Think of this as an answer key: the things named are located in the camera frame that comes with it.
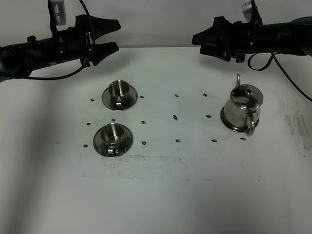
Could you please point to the far stainless steel teacup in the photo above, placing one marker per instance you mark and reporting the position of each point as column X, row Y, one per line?
column 119, row 92

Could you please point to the near steel saucer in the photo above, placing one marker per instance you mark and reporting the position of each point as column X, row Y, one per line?
column 99, row 147

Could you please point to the stainless steel teapot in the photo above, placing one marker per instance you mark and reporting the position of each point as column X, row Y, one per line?
column 245, row 96

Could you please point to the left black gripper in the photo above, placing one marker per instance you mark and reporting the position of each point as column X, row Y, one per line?
column 77, row 42

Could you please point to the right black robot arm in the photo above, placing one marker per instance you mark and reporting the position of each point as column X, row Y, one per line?
column 291, row 38

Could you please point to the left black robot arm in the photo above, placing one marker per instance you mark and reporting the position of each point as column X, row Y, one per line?
column 22, row 59

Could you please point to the teapot steel saucer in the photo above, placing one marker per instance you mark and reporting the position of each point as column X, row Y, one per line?
column 240, row 120

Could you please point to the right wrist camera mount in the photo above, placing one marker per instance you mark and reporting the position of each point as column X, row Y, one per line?
column 251, row 13

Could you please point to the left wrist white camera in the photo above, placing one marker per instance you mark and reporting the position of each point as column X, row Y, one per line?
column 57, row 12

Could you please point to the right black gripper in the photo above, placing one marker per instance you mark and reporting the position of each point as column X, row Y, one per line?
column 225, row 40

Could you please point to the far steel saucer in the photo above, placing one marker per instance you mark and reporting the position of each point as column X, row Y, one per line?
column 108, row 102

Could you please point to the near stainless steel teacup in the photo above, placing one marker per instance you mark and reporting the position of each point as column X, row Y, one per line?
column 113, row 136

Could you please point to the stainless steel teacup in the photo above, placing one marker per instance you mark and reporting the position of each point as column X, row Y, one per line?
column 119, row 92
column 113, row 136

